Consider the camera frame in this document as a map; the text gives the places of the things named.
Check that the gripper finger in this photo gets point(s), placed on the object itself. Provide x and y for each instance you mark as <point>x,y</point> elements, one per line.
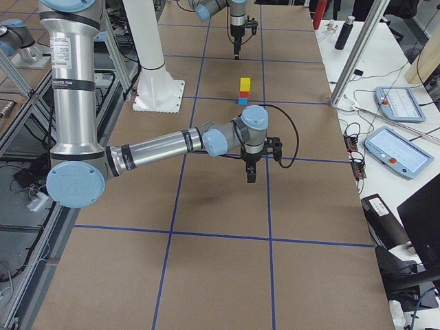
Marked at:
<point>238,47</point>
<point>235,48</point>
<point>248,174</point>
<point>253,174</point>

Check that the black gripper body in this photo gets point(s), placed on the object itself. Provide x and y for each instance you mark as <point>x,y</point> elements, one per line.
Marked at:
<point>250,159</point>
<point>236,32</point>

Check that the black box device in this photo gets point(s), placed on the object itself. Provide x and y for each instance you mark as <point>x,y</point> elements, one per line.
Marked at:
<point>383,222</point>

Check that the teach pendant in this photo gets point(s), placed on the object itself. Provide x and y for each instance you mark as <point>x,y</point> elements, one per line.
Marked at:
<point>399,104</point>
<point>397,153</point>

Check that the near teach pendant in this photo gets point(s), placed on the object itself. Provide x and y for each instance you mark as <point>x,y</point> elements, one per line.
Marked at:
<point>397,153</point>

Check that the brown paper table cover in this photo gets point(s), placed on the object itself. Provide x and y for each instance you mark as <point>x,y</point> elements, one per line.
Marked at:
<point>187,243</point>

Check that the far teach pendant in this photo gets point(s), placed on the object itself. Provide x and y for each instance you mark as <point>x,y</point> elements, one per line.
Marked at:
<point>399,104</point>

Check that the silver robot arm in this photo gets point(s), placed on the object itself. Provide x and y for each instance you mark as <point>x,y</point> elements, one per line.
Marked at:
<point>239,21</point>
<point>80,165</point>

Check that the black water bottle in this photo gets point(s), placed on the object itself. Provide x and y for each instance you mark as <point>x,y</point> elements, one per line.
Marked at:
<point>344,33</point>

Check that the small black square pad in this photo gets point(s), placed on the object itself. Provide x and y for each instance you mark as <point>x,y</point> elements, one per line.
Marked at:
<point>358,72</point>

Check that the black monitor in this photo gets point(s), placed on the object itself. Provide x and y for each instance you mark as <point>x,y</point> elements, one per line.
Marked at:
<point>420,217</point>

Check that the yellow block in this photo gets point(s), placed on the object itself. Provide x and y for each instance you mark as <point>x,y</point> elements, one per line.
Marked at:
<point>245,84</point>

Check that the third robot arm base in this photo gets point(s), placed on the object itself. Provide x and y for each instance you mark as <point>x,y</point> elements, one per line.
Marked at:
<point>20,46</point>

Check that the aluminium frame post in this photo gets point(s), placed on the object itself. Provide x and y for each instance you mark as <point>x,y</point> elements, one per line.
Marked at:
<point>368,28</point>

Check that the white pedestal column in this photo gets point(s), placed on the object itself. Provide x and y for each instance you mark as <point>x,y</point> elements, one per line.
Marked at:
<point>157,91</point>

